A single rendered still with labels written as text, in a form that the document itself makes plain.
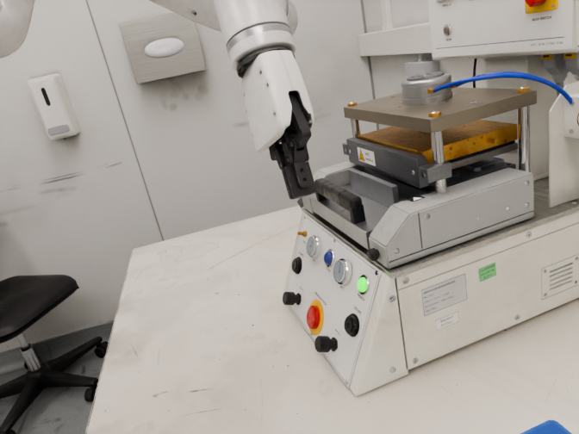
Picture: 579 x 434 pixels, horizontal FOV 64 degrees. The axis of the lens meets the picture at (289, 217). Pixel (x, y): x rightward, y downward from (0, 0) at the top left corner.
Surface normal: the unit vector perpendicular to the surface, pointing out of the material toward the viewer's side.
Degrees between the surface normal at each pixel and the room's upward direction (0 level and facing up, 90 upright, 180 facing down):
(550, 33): 90
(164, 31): 90
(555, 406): 0
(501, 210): 90
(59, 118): 90
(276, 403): 0
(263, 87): 81
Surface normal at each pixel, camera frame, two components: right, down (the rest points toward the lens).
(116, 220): 0.22, 0.30
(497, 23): -0.93, 0.29
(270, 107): -0.85, 0.20
